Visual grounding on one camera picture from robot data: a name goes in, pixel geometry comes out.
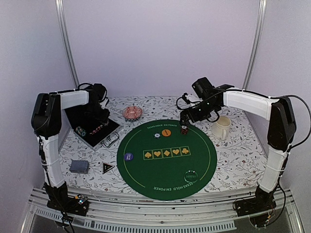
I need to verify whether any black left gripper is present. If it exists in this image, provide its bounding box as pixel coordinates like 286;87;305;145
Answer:
87;102;110;123

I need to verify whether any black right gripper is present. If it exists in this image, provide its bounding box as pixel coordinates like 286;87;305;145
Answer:
180;99;218;126

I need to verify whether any red black 100 chip stack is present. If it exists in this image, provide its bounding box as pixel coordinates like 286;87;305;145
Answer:
181;125;189;135

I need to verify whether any red black chip row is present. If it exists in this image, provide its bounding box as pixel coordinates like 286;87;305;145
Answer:
89;124;103;135

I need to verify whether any aluminium poker chip case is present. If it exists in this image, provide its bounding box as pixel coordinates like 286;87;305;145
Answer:
65;105;121;151

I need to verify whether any orange big blind button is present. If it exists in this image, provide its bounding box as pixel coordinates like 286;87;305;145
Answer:
161;129;172;137

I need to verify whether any blue 50 poker chip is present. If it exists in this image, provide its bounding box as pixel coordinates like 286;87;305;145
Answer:
154;133;161;139

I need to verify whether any clear acrylic dealer button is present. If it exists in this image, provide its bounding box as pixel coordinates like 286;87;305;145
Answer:
184;170;198;183

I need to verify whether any purple small blind button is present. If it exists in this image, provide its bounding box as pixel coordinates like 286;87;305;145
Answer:
123;152;134;161

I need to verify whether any blue playing card deck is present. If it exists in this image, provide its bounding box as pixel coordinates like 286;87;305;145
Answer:
69;160;89;174

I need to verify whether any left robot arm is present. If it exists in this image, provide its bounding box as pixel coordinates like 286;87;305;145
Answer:
31;83;119;212

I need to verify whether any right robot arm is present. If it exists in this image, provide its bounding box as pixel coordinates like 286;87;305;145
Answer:
180;77;296;212

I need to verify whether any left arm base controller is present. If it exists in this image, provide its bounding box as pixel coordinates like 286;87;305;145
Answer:
47;194;89;216

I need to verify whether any right arm base controller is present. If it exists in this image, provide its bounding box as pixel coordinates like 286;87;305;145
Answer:
233;198;276;228

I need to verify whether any blue green chip stack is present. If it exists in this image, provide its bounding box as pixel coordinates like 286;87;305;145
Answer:
75;126;87;138

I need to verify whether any red patterned bowl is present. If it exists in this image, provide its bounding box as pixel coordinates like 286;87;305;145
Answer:
122;106;142;121

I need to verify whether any cream ceramic mug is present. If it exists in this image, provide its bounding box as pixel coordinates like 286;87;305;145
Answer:
211;116;231;141

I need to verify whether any round green poker mat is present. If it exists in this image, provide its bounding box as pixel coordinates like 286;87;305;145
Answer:
117;120;217;200

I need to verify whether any black triangular card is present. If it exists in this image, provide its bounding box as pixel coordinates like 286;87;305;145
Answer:
102;163;114;174

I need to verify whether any floral white tablecloth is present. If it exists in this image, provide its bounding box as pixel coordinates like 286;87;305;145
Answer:
59;97;267;200

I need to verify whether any aluminium table front rail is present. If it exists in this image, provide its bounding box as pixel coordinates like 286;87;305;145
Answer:
23;185;304;233

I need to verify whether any left aluminium frame post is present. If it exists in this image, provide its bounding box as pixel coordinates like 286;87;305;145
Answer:
55;0;80;88

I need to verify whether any aluminium frame post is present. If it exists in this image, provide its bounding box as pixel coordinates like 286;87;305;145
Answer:
242;0;267;89
55;0;80;88

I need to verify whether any right aluminium frame post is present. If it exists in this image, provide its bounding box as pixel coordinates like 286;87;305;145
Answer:
242;0;267;89

